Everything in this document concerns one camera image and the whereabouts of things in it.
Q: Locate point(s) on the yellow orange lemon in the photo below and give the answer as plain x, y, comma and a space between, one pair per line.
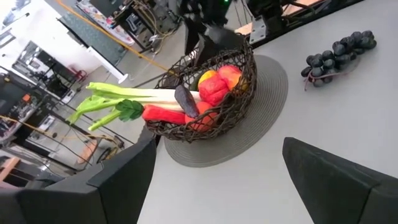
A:
207, 76

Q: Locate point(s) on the grey round placemat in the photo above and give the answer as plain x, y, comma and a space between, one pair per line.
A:
261, 118

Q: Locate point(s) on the red yellow mango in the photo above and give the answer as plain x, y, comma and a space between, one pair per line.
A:
231, 76

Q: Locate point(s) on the green white celery stalk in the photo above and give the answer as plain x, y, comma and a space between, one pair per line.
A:
124, 95

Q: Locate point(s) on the red carrot with green leaf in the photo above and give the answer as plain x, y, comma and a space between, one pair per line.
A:
163, 114

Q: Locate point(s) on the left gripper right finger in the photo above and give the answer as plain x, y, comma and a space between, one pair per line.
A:
339, 186

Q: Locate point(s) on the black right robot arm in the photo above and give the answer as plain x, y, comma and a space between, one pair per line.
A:
267, 11

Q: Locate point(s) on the black grape bunch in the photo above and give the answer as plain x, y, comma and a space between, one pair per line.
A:
339, 57

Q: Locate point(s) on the white tower fan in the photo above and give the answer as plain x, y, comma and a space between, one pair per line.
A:
107, 67

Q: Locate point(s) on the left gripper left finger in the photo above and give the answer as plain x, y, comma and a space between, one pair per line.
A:
102, 193

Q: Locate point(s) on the black computer case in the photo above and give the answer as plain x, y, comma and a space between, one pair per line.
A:
146, 28

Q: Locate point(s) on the orange round fruit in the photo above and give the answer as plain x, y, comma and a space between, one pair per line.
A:
205, 116

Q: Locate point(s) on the dark purple eggplant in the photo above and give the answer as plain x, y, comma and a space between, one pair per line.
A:
186, 101

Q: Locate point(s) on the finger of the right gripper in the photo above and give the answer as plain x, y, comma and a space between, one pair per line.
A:
191, 34
222, 42

